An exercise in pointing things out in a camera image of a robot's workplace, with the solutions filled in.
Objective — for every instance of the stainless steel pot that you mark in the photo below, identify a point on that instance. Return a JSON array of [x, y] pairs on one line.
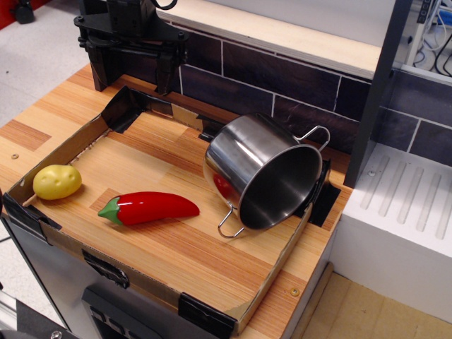
[[262, 172]]

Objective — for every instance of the dark grey shelf frame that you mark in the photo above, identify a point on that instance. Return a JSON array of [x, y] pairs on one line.
[[366, 135]]

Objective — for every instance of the red toy chili pepper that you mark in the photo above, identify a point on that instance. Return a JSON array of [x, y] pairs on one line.
[[146, 206]]

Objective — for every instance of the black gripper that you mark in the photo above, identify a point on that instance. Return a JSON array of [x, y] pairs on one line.
[[131, 26]]

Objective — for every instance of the grey toy oven front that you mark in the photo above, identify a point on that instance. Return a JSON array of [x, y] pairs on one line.
[[90, 305]]

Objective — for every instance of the white toy sink drainboard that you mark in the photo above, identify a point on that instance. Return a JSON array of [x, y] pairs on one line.
[[394, 235]]

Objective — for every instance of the yellow toy potato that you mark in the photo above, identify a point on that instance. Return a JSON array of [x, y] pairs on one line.
[[56, 181]]

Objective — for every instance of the cardboard fence with black tape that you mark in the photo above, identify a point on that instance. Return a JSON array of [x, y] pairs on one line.
[[123, 141]]

